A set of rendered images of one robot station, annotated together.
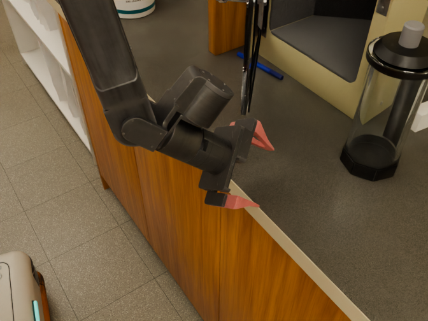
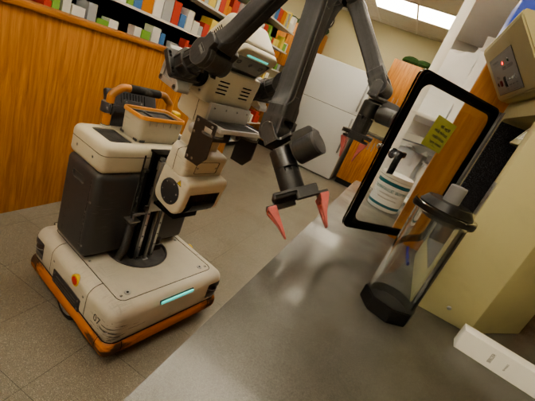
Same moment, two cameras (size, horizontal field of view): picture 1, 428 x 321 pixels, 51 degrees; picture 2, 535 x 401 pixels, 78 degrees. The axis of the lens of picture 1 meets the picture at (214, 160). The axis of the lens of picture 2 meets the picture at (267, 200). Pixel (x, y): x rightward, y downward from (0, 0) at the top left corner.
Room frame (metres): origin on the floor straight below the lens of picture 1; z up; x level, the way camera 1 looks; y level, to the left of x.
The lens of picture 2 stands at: (-0.01, -0.55, 1.26)
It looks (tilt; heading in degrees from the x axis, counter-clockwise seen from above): 20 degrees down; 51
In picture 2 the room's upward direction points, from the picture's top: 23 degrees clockwise
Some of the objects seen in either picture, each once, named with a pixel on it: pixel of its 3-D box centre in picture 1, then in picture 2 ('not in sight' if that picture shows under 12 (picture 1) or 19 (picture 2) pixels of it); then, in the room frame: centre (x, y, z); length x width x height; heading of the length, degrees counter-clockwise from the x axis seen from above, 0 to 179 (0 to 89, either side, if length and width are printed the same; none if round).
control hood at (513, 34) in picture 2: not in sight; (515, 65); (0.79, -0.15, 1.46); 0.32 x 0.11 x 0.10; 35
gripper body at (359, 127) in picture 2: not in sight; (361, 126); (0.88, 0.24, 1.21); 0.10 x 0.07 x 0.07; 125
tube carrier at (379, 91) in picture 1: (385, 109); (414, 258); (0.58, -0.28, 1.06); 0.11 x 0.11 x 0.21
